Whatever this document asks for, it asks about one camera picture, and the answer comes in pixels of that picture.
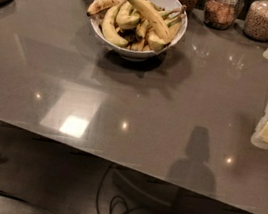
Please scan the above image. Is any right rear yellow banana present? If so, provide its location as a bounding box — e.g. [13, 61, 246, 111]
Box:
[167, 14, 184, 38]

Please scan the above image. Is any white ceramic bowl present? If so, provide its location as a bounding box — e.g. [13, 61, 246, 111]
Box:
[89, 0, 188, 61]

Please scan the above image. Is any middle plump yellow banana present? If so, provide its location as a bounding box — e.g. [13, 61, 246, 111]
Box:
[115, 0, 142, 30]

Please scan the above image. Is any black floor cable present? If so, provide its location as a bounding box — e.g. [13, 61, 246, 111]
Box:
[83, 160, 195, 214]

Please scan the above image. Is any glass jar of beans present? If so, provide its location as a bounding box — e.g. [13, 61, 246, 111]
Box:
[243, 0, 268, 42]

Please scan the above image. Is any front right short banana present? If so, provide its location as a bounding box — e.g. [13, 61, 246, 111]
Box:
[147, 30, 166, 52]

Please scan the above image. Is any long top yellow banana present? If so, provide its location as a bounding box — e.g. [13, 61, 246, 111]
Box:
[126, 0, 172, 44]

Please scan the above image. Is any front left curved banana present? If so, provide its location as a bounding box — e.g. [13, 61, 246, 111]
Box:
[102, 5, 128, 48]

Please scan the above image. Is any small centre banana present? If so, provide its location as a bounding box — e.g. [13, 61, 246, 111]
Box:
[135, 20, 149, 41]

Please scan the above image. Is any glass jar of nuts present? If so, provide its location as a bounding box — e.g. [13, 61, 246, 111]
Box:
[203, 0, 245, 30]

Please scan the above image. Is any left overhanging yellow banana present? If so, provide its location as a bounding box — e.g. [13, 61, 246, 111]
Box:
[86, 0, 123, 17]

